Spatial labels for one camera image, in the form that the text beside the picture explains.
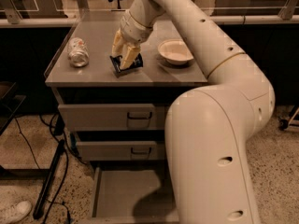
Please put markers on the wheeled cart base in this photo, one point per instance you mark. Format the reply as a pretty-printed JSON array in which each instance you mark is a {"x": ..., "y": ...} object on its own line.
[{"x": 292, "y": 120}]

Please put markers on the grey top drawer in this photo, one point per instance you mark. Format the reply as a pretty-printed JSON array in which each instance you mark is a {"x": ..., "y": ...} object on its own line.
[{"x": 113, "y": 117}]

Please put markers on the dark blue rxbar packet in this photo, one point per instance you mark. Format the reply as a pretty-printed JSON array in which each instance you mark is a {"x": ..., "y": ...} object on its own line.
[{"x": 116, "y": 62}]

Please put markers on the grey bottom drawer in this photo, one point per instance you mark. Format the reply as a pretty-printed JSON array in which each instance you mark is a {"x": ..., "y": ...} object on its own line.
[{"x": 132, "y": 197}]

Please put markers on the white sneaker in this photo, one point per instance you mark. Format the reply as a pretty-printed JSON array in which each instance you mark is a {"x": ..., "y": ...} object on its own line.
[{"x": 15, "y": 212}]

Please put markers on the black metal floor bar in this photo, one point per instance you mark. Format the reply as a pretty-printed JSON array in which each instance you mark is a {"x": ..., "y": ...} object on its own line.
[{"x": 39, "y": 208}]

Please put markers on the grey drawer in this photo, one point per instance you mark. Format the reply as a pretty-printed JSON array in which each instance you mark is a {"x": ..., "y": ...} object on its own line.
[
  {"x": 121, "y": 151},
  {"x": 113, "y": 117},
  {"x": 132, "y": 197}
]

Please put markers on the grey drawer cabinet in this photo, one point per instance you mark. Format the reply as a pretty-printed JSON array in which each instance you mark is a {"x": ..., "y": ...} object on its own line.
[{"x": 156, "y": 82}]

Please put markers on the grey middle drawer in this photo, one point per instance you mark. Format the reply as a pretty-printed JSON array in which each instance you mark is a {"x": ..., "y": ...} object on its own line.
[{"x": 121, "y": 151}]

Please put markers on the silver soda can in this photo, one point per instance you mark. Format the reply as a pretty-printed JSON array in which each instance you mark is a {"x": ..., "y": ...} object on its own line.
[{"x": 77, "y": 52}]

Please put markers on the white paper bowl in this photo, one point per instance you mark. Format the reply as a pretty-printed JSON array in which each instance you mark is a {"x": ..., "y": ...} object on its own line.
[{"x": 175, "y": 51}]

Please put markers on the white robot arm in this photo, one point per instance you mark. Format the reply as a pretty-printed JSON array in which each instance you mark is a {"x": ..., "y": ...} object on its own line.
[{"x": 206, "y": 129}]

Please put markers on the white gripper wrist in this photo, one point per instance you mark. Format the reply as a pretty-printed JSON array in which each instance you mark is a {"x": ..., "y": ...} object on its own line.
[{"x": 135, "y": 30}]

